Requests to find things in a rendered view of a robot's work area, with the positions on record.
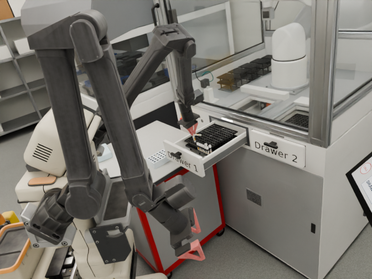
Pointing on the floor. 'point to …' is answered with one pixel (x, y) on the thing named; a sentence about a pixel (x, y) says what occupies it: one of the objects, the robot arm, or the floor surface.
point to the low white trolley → (150, 252)
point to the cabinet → (292, 207)
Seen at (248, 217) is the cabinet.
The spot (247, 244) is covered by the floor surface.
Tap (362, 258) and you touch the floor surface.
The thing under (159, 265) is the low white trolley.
